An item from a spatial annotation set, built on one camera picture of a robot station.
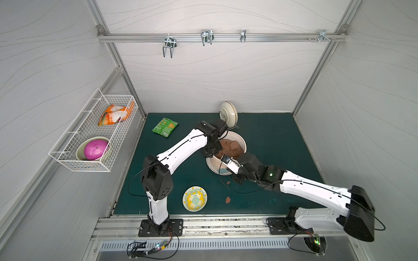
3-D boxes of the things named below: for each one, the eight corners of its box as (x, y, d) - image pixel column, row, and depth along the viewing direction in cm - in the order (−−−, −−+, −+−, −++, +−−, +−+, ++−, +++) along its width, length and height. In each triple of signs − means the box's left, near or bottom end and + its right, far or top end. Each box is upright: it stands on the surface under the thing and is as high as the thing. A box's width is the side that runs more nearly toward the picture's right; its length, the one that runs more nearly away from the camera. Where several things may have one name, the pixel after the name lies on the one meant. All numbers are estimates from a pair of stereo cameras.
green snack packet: (153, 131, 112) (152, 128, 110) (164, 119, 120) (163, 116, 117) (167, 137, 109) (166, 135, 106) (178, 125, 116) (177, 122, 114)
